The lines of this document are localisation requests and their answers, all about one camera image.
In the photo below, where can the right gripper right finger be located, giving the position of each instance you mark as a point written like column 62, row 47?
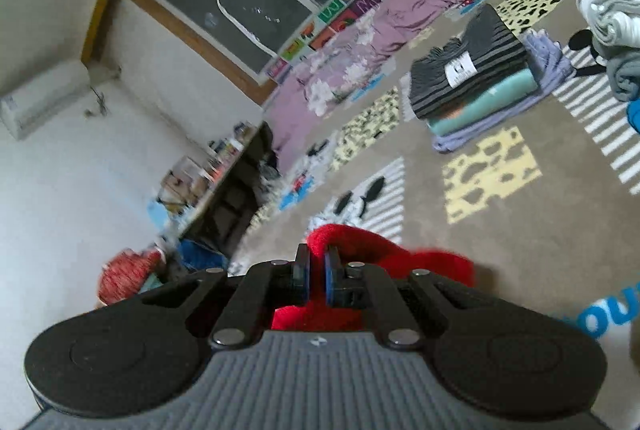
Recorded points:
column 369, row 289

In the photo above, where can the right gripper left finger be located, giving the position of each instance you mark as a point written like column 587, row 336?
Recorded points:
column 248, row 303

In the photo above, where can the blue bag under table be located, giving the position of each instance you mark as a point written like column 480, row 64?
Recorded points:
column 196, row 257

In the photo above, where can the wooden side table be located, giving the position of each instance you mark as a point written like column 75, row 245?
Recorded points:
column 222, row 216

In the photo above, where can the teal plastic storage bin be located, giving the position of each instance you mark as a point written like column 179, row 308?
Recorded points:
column 151, row 283

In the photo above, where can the red patterned cloth bundle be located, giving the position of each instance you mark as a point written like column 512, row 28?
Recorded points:
column 124, row 275

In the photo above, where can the Mickey Mouse bed blanket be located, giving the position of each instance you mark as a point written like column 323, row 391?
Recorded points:
column 546, row 205

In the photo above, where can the teal folded garment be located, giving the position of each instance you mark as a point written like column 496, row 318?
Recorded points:
column 506, row 92

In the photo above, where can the striped dark folded garment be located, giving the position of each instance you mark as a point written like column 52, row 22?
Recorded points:
column 486, row 52

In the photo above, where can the lavender folded garment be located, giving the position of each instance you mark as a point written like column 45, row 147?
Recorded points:
column 550, row 67

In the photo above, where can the white air conditioner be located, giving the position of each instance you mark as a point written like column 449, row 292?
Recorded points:
column 30, row 105

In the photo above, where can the purple floral quilt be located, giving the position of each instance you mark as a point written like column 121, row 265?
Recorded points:
column 347, row 62

